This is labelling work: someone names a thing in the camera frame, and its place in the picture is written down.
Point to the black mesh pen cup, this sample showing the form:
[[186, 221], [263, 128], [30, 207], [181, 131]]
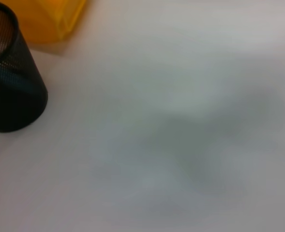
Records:
[[14, 96]]

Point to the yellow plastic bin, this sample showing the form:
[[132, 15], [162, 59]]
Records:
[[48, 19]]

